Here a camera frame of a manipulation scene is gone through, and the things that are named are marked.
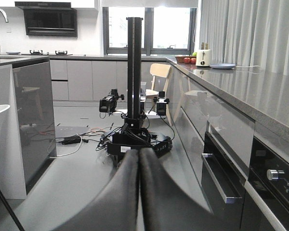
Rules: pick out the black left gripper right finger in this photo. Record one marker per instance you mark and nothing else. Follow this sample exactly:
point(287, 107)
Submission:
point(166, 207)

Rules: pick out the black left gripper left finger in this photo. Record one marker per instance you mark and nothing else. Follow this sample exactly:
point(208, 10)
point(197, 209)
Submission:
point(115, 208)

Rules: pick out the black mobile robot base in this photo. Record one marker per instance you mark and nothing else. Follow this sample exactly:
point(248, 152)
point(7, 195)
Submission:
point(122, 139)

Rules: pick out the black power adapter brick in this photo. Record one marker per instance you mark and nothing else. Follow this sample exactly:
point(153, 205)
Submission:
point(70, 140)

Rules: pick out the black robot mast column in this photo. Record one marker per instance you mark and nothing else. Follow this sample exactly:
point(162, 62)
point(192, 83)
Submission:
point(134, 71)

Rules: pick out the built-in black oven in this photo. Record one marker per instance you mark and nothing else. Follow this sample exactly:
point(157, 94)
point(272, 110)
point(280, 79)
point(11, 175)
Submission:
point(259, 202)

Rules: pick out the grey kitchen counter cabinets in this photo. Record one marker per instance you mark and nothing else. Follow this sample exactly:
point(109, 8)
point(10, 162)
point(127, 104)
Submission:
point(235, 106)

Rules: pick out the light wooden chair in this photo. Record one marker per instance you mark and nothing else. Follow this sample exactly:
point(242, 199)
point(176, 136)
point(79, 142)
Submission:
point(160, 77)

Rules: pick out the blue plate on counter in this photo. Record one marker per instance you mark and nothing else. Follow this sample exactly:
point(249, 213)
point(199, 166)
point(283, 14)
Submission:
point(222, 66)

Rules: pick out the fruit bowl with apples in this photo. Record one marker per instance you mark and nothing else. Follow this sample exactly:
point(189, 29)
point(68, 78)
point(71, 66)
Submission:
point(187, 59)

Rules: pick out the cream toaster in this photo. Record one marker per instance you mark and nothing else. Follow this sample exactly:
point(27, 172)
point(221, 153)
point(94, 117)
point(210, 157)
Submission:
point(203, 56)

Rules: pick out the grey kitchen island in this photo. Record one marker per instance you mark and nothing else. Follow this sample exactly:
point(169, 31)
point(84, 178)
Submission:
point(27, 138)

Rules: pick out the black framed window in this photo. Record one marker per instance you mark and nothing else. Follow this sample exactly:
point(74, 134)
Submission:
point(164, 30)

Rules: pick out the gas stove burners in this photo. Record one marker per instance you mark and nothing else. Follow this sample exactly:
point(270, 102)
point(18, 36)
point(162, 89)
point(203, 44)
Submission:
point(41, 52)

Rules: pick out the blue plate near sink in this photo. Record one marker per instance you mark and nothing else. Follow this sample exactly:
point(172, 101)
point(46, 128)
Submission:
point(13, 52)

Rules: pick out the grey window curtain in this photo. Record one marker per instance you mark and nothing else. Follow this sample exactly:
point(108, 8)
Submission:
point(247, 32)

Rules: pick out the black range hood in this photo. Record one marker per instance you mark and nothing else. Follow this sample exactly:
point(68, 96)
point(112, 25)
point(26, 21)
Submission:
point(57, 19)

